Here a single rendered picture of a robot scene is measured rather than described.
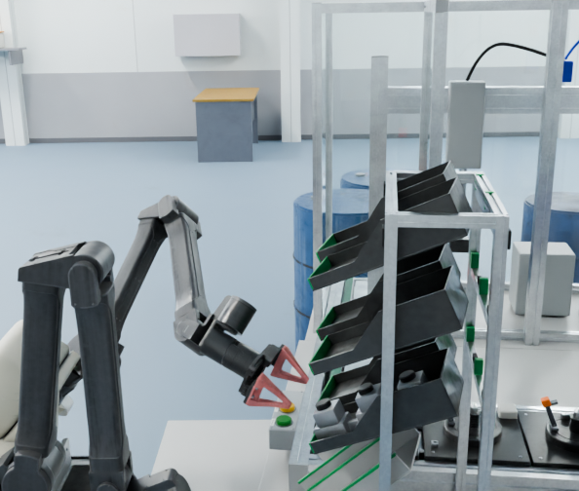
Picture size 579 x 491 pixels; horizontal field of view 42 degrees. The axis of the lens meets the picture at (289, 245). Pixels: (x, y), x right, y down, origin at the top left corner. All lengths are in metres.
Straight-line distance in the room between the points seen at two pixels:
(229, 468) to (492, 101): 1.55
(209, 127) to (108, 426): 9.36
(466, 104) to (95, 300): 1.81
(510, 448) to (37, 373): 1.13
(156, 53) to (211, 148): 2.41
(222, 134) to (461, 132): 7.98
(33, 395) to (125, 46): 11.35
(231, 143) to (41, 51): 3.78
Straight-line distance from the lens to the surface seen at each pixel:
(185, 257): 1.66
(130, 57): 12.50
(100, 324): 1.22
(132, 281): 1.77
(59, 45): 12.76
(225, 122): 10.51
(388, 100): 2.77
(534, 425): 2.05
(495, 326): 1.28
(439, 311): 1.28
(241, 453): 2.08
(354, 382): 1.65
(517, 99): 2.80
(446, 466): 1.86
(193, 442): 2.14
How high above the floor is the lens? 1.97
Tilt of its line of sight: 17 degrees down
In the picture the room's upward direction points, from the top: 1 degrees counter-clockwise
